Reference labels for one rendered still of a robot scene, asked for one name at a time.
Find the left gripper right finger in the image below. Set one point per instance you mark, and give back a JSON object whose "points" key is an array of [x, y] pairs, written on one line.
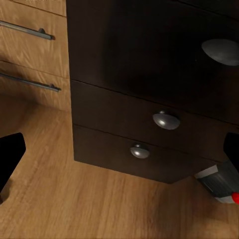
{"points": [[231, 148]]}

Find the cabinet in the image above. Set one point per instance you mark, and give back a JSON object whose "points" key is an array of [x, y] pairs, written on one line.
{"points": [[154, 85], [34, 57]]}

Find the desktop computer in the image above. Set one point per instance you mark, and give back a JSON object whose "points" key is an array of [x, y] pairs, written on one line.
{"points": [[222, 181]]}

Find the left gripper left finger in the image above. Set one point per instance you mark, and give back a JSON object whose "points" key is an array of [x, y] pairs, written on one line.
{"points": [[12, 149]]}

